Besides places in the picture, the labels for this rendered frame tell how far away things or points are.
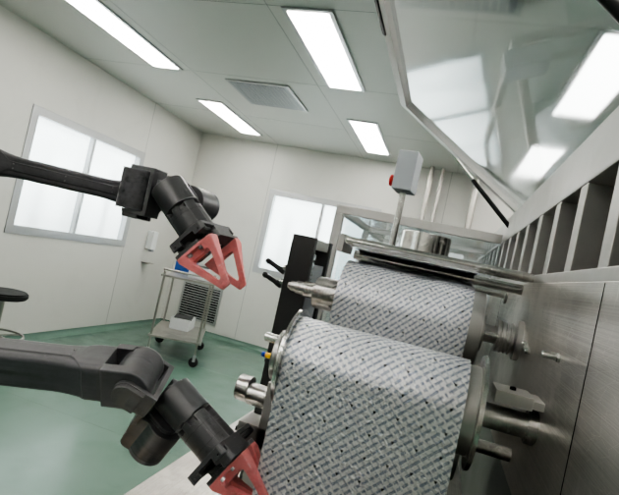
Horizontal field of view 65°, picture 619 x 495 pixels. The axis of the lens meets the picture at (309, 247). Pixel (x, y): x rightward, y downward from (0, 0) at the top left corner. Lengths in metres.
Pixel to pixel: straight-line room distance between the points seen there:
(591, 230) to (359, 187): 5.74
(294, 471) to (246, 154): 6.42
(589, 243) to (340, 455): 0.42
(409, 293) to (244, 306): 5.91
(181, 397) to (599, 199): 0.62
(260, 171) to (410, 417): 6.29
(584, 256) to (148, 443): 0.64
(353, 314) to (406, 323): 0.09
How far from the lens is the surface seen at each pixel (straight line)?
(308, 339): 0.66
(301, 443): 0.68
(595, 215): 0.74
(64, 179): 1.25
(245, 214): 6.79
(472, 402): 0.64
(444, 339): 0.86
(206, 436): 0.70
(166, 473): 1.14
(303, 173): 6.61
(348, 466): 0.67
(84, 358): 0.72
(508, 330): 0.92
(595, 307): 0.56
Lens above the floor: 1.40
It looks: 1 degrees up
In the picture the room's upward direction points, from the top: 13 degrees clockwise
